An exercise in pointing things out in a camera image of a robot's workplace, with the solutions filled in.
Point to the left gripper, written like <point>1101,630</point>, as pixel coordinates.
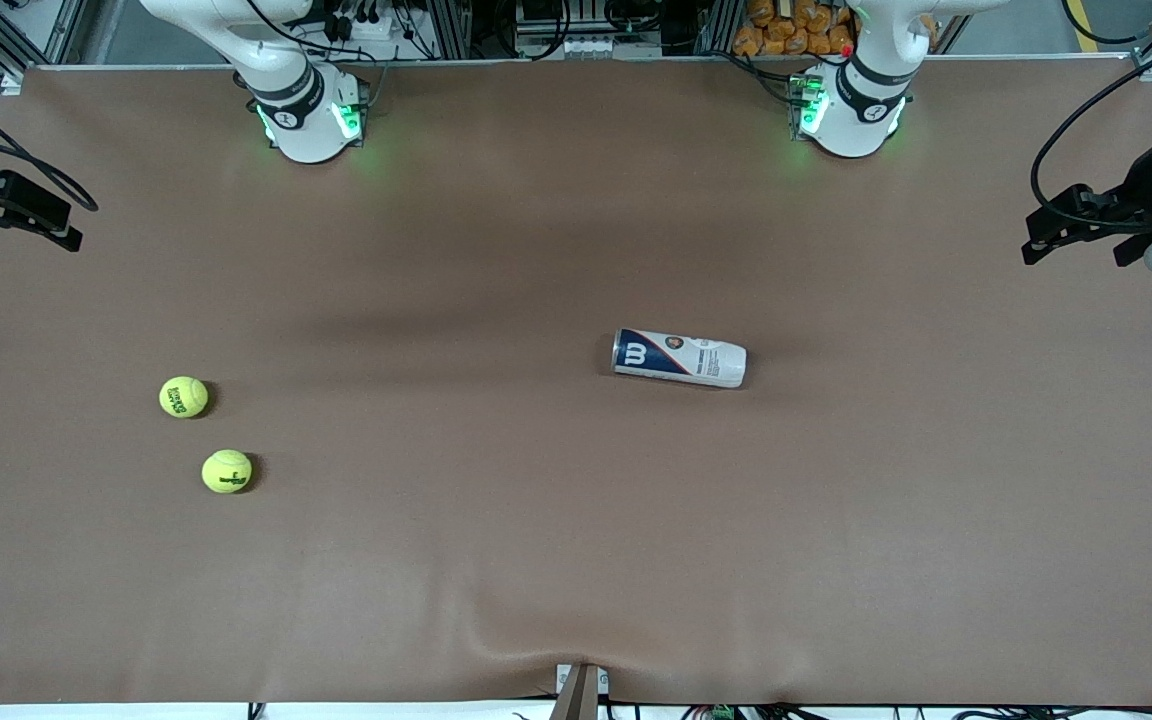
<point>1139,187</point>

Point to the yellow tennis ball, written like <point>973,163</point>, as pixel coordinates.
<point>226,471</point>
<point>183,397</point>

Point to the white blue tennis ball can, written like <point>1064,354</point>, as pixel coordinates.
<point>678,358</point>

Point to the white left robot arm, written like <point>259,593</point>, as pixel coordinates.
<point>851,110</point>

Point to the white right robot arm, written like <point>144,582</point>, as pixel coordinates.
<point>301,110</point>

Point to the white power strip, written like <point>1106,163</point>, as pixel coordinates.
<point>361,25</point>

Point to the bag of orange items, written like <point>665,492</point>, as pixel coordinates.
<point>786,25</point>

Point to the white terminal block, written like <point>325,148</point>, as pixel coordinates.
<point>591,47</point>

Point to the brown table mat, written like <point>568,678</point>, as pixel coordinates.
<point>576,520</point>

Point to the green connector plug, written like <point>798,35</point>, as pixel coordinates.
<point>722,712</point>

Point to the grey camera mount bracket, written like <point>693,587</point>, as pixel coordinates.
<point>581,692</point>

